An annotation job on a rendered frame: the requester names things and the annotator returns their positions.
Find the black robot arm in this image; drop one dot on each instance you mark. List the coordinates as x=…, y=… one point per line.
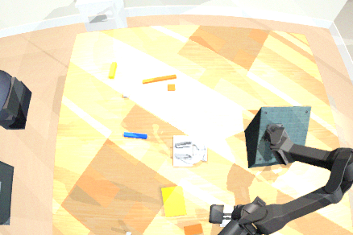
x=271, y=218

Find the orange flat bar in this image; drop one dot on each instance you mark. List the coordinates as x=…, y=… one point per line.
x=161, y=78

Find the blue rectangular bar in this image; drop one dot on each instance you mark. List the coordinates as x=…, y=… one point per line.
x=140, y=136

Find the orange rectangular block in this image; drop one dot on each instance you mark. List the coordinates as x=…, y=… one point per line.
x=193, y=229

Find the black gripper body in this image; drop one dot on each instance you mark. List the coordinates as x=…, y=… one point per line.
x=217, y=214

